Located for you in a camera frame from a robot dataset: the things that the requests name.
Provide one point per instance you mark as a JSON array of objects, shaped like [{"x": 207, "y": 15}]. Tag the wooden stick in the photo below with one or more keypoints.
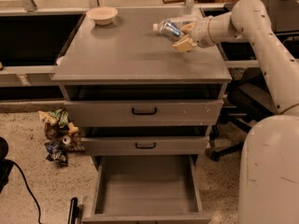
[{"x": 172, "y": 1}]

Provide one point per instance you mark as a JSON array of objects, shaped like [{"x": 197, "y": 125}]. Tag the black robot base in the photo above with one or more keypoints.
[{"x": 5, "y": 165}]

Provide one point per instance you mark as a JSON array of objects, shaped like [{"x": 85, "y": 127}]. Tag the grey drawer cabinet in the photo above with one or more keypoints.
[{"x": 126, "y": 61}]

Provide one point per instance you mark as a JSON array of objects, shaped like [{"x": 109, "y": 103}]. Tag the grey bottom drawer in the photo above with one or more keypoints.
[{"x": 146, "y": 190}]

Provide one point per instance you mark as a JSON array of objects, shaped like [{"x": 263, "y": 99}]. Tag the beige paper bowl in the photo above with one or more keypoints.
[{"x": 102, "y": 15}]

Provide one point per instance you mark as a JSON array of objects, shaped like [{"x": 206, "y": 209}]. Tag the grey top drawer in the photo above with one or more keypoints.
[{"x": 143, "y": 113}]

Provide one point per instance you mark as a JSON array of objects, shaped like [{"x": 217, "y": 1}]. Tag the green snack bag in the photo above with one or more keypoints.
[{"x": 58, "y": 117}]

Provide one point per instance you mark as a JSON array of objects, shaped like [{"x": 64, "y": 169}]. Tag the grey middle drawer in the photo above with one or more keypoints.
[{"x": 157, "y": 145}]

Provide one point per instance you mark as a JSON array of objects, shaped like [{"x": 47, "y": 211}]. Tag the silver blue redbull can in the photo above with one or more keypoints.
[{"x": 171, "y": 32}]

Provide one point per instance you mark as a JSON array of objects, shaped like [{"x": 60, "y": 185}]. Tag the blue snack bag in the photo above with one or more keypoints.
[{"x": 56, "y": 152}]

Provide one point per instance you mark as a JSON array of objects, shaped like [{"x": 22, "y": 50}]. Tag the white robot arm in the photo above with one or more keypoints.
[{"x": 269, "y": 166}]

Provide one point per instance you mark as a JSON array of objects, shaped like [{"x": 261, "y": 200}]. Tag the black office chair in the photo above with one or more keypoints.
[{"x": 248, "y": 95}]

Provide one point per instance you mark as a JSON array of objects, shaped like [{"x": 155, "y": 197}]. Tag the grey drawer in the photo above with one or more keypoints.
[
  {"x": 157, "y": 145},
  {"x": 146, "y": 190},
  {"x": 143, "y": 113}
]

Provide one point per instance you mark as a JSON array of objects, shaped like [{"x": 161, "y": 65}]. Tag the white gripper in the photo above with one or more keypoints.
[{"x": 201, "y": 31}]

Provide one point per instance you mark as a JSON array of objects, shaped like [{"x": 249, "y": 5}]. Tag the brown snack bag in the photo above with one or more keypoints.
[{"x": 68, "y": 136}]

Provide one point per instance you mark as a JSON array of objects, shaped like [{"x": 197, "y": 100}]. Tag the clear plastic water bottle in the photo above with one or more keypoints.
[{"x": 177, "y": 21}]

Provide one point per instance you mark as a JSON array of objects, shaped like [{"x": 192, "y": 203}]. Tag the black handle bar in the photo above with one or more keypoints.
[{"x": 73, "y": 211}]

